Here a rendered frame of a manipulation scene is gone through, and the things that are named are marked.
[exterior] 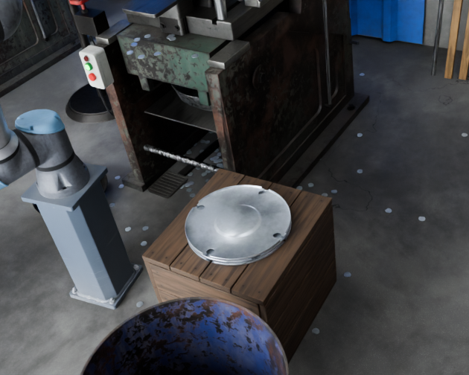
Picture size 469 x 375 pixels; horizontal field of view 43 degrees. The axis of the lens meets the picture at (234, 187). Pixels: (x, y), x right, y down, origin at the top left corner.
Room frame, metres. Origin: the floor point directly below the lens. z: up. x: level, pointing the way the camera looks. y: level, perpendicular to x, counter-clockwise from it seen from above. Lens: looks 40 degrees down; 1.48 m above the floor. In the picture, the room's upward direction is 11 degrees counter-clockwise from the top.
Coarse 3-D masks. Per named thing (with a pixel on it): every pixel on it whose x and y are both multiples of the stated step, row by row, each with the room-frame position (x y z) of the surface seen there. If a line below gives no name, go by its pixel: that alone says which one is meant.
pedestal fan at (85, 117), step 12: (72, 12) 2.62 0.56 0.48; (84, 36) 2.62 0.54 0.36; (72, 96) 2.69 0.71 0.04; (84, 96) 2.66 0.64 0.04; (96, 96) 2.64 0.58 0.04; (72, 108) 2.57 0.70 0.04; (84, 108) 2.55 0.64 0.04; (96, 108) 2.53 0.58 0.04; (84, 120) 2.48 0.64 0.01; (96, 120) 2.46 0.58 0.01; (108, 120) 2.45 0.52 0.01
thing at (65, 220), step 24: (96, 168) 1.46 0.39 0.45; (96, 192) 1.40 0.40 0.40; (48, 216) 1.37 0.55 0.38; (72, 216) 1.33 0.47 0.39; (96, 216) 1.37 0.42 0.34; (72, 240) 1.34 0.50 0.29; (96, 240) 1.34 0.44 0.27; (120, 240) 1.42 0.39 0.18; (72, 264) 1.36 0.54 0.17; (96, 264) 1.33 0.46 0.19; (120, 264) 1.39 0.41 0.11; (96, 288) 1.33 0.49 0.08; (120, 288) 1.35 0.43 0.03
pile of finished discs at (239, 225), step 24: (216, 192) 1.34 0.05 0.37; (240, 192) 1.32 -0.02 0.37; (264, 192) 1.31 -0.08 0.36; (192, 216) 1.26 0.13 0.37; (216, 216) 1.24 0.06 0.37; (240, 216) 1.21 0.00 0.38; (264, 216) 1.20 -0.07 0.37; (288, 216) 1.18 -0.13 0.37; (192, 240) 1.16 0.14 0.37; (216, 240) 1.14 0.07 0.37; (240, 240) 1.13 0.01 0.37; (264, 240) 1.11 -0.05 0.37; (240, 264) 1.06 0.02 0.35
